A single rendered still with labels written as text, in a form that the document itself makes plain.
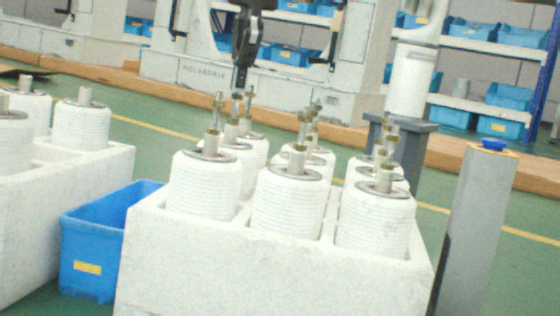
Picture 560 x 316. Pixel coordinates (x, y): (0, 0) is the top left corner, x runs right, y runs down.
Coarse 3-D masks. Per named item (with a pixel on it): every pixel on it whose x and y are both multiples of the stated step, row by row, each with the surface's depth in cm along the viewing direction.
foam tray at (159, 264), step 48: (336, 192) 106; (144, 240) 76; (192, 240) 75; (240, 240) 74; (288, 240) 74; (144, 288) 77; (192, 288) 76; (240, 288) 75; (288, 288) 74; (336, 288) 74; (384, 288) 73
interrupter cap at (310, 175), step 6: (270, 168) 78; (276, 168) 79; (282, 168) 81; (306, 168) 83; (282, 174) 76; (288, 174) 77; (294, 174) 77; (306, 174) 80; (312, 174) 80; (318, 174) 81; (300, 180) 76; (306, 180) 76; (312, 180) 77; (318, 180) 78
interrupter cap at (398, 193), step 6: (360, 186) 77; (366, 186) 79; (372, 186) 80; (366, 192) 76; (372, 192) 76; (378, 192) 76; (390, 192) 79; (396, 192) 79; (402, 192) 79; (408, 192) 79; (390, 198) 75; (396, 198) 75; (402, 198) 76; (408, 198) 77
